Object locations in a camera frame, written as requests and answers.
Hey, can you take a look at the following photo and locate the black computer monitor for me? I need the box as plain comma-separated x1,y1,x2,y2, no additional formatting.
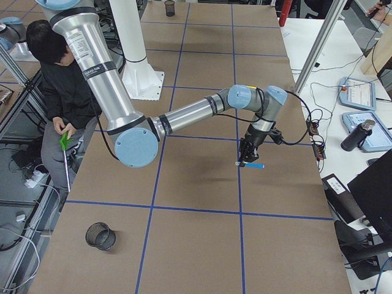
348,151,391,242

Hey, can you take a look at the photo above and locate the blue marker pen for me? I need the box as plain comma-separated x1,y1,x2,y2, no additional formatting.
235,162,265,169

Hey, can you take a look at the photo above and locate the near black mesh cup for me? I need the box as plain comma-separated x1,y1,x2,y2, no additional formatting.
85,222,116,251

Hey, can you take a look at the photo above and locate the upper teach pendant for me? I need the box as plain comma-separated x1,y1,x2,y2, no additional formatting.
338,77,377,110

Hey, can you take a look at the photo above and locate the far black mesh cup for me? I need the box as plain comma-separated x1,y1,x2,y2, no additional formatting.
164,0,175,17

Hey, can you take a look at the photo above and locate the white power strip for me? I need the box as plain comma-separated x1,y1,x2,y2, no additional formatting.
24,170,48,189

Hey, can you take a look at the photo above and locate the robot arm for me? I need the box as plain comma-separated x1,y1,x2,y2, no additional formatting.
40,1,287,168

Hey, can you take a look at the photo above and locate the teach pendant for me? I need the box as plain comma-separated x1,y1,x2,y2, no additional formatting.
341,110,391,153
338,77,377,110

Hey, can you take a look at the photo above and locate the lower teach pendant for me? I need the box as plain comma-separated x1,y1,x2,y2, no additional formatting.
341,110,391,153

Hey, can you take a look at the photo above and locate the black mesh cup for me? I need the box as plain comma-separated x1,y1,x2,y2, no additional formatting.
85,222,116,251
164,0,175,17

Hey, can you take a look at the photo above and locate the grey aluminium frame post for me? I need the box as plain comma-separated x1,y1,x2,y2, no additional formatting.
293,0,352,94

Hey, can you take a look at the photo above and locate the white pedestal column base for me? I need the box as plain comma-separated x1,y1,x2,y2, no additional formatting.
110,0,165,101

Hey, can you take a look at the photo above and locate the orange black electronics board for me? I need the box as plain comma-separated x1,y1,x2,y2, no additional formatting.
306,119,326,161

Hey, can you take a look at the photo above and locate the red fire extinguisher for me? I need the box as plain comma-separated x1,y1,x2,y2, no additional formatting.
279,0,292,27

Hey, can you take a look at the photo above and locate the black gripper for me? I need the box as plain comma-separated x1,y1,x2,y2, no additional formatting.
238,124,282,167

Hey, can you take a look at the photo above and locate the black water bottle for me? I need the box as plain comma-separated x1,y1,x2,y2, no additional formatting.
341,119,375,151

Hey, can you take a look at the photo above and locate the green handled stick tool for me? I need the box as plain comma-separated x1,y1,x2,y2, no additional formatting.
59,131,72,192

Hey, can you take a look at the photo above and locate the seated person in black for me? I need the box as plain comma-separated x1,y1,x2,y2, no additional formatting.
26,20,102,205

